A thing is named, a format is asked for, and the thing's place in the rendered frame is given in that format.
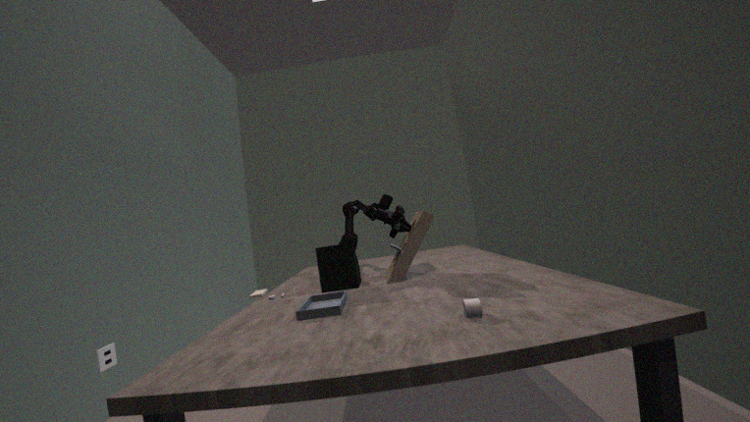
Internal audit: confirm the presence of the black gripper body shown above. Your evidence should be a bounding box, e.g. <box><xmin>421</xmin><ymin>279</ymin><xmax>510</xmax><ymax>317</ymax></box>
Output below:
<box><xmin>383</xmin><ymin>211</ymin><xmax>402</xmax><ymax>238</ymax></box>

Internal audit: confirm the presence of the beige rectangular block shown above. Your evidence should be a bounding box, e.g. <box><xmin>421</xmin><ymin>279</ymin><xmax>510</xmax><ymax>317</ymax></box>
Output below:
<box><xmin>249</xmin><ymin>289</ymin><xmax>268</xmax><ymax>299</ymax></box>

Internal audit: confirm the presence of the small grey cylinder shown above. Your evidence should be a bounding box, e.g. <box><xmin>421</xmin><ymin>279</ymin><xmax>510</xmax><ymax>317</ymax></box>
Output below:
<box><xmin>462</xmin><ymin>298</ymin><xmax>483</xmax><ymax>318</ymax></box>

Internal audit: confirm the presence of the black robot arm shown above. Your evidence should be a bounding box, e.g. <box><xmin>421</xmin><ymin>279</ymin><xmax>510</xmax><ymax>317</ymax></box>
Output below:
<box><xmin>339</xmin><ymin>194</ymin><xmax>404</xmax><ymax>251</ymax></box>

